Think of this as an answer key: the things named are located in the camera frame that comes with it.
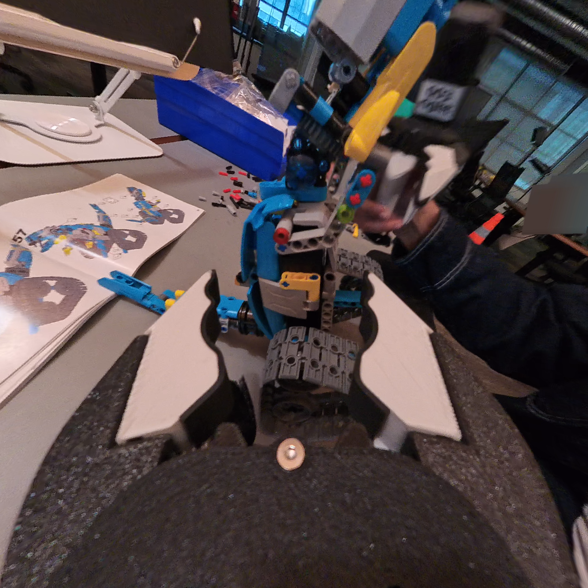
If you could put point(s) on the orange traffic cone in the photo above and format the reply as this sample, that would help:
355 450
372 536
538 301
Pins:
484 232

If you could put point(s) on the person's dark jeans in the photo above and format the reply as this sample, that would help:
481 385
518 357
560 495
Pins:
551 450

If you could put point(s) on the white folding laptop stand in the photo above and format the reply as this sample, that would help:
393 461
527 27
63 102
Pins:
69 138

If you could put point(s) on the person's right forearm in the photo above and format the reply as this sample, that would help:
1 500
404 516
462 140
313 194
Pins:
505 294

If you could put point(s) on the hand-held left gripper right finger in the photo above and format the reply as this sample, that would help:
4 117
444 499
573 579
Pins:
409 372

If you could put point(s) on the blue toy robot arm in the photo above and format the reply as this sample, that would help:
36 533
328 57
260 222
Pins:
133 289

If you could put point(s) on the person's right hand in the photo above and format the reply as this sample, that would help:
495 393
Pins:
381 218

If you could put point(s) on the pile of small block pieces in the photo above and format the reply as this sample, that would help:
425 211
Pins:
232 197

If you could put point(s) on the black board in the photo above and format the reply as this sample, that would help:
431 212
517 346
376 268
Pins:
138 27

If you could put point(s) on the grey desk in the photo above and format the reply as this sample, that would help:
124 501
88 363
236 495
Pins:
193 259

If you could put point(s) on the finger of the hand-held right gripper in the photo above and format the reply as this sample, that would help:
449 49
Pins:
443 170
395 183

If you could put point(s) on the blue grey block toy robot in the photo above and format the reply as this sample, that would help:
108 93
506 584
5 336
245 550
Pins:
264 248

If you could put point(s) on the blue plastic bin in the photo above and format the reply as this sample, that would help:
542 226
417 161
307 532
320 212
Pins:
216 119

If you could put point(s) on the clear plastic parts bags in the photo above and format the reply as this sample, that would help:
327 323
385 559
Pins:
243 92

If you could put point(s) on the open instruction booklet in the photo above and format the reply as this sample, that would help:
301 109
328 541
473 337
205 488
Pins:
151 216

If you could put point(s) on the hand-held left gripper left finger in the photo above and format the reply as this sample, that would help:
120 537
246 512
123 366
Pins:
174 367

